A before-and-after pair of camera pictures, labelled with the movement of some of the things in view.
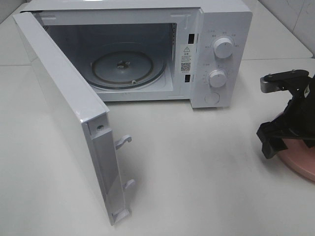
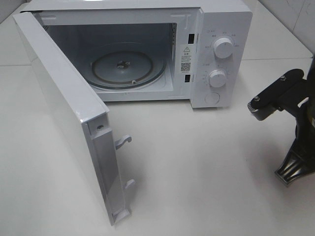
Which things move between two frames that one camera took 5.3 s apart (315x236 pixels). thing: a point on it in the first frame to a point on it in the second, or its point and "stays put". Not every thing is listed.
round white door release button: (212, 98) stays put
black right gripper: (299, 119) to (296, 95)
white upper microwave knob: (223, 47) stays put
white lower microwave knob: (217, 78) stays put
